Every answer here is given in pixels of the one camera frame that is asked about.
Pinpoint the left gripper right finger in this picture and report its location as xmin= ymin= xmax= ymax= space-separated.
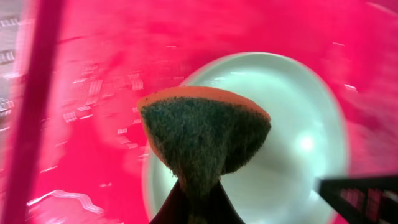
xmin=208 ymin=181 xmax=244 ymax=224

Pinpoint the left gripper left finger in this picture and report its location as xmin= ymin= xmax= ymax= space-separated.
xmin=149 ymin=181 xmax=190 ymax=224

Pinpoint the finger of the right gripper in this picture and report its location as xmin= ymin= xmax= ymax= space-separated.
xmin=318 ymin=175 xmax=397 ymax=224

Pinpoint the orange green scrub sponge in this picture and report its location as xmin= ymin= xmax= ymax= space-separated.
xmin=136 ymin=85 xmax=272 ymax=200

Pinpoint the light blue plate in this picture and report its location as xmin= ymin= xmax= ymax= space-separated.
xmin=141 ymin=51 xmax=349 ymax=224

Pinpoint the red plastic tray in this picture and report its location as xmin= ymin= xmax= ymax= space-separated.
xmin=1 ymin=0 xmax=397 ymax=223

